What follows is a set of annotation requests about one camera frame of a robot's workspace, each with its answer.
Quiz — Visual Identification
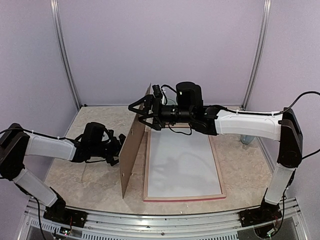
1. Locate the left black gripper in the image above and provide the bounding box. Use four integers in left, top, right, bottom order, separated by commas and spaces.
90, 133, 136, 166

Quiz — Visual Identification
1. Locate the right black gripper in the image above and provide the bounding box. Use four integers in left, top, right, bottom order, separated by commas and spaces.
127, 94, 193, 131

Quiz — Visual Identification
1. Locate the brown backing board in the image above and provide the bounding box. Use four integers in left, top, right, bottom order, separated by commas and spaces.
119, 82, 153, 200

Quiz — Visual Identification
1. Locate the canyon photo print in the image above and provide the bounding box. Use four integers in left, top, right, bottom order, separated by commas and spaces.
146, 129, 223, 198

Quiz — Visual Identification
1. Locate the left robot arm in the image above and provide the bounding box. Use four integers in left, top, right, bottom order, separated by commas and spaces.
0, 122, 126, 223

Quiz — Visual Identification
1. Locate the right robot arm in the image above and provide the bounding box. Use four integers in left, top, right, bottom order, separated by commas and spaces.
128, 81, 305, 222

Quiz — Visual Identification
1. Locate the green ceramic bowl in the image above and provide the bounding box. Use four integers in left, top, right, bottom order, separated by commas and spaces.
167, 99, 176, 105

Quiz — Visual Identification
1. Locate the light blue mug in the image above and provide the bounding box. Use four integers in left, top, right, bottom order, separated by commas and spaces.
240, 135, 255, 145

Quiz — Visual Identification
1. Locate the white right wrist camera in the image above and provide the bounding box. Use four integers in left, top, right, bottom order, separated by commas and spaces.
152, 84, 168, 105

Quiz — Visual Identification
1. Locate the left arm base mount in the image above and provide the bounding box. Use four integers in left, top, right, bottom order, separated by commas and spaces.
43, 193, 88, 228

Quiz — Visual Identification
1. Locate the aluminium front rail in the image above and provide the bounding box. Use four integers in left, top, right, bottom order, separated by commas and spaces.
17, 199, 308, 240

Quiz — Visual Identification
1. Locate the pink wooden picture frame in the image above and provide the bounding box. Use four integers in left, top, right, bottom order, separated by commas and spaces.
142, 124, 227, 203

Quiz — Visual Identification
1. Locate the left aluminium corner post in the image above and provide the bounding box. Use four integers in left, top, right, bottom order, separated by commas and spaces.
50, 0, 82, 111

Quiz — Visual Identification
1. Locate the aluminium corner post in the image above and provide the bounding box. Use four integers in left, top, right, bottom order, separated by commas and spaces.
241, 0, 272, 110
50, 0, 82, 111

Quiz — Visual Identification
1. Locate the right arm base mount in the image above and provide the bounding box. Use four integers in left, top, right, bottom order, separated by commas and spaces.
239, 200, 283, 228

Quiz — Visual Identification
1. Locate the right aluminium corner post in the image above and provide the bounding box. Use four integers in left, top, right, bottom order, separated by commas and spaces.
241, 0, 272, 110

